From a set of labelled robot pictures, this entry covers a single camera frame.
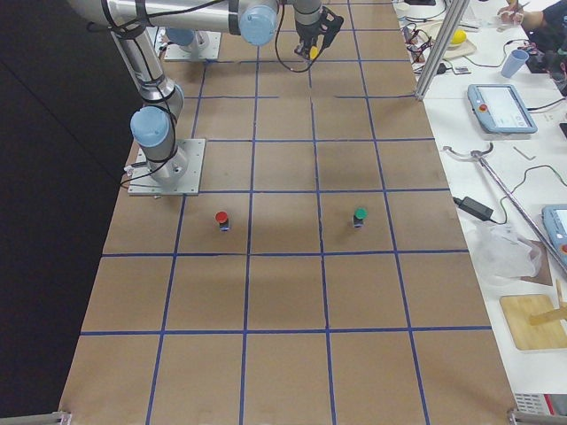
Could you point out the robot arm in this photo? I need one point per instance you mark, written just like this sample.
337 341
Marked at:
187 39
154 126

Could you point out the yellow push button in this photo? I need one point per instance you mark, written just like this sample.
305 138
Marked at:
313 53

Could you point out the corner metal bracket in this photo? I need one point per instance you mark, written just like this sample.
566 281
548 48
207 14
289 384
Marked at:
517 417
55 418

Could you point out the green push button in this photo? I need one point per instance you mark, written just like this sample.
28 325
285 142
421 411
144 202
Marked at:
359 216

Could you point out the yellow ball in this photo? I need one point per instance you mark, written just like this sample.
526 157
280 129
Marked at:
458 38

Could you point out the right corner metal bracket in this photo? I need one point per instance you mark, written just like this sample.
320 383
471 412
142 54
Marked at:
517 417

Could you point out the aluminium side post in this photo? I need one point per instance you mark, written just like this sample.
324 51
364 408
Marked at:
453 17

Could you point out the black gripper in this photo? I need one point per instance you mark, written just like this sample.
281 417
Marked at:
306 34

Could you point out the blue plastic cup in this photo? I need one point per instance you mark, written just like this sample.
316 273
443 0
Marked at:
515 60

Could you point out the clear plastic bag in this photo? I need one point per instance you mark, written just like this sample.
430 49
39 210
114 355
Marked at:
499 251

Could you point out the metal walking cane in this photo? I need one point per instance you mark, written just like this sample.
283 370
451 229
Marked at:
480 157

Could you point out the wooden cutting board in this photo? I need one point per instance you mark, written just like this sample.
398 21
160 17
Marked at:
534 323

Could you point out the teach pendant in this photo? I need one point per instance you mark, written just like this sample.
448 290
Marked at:
554 221
500 110

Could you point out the upper teach pendant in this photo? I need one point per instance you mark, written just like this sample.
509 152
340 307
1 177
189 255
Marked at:
500 110

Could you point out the beige tray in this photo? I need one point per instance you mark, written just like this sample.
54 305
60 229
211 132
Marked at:
432 29

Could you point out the lower teach pendant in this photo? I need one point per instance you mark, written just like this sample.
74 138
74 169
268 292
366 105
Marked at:
554 221

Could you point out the black power adapter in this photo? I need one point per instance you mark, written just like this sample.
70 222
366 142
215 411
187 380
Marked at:
474 208

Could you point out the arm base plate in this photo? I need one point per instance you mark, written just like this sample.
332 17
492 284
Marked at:
186 172
210 52

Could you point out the person's hand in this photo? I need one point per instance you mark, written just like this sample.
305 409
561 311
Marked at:
512 14

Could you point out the left corner metal bracket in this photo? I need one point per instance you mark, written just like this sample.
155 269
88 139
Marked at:
55 418

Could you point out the red push button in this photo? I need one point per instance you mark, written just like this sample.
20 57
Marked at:
222 219

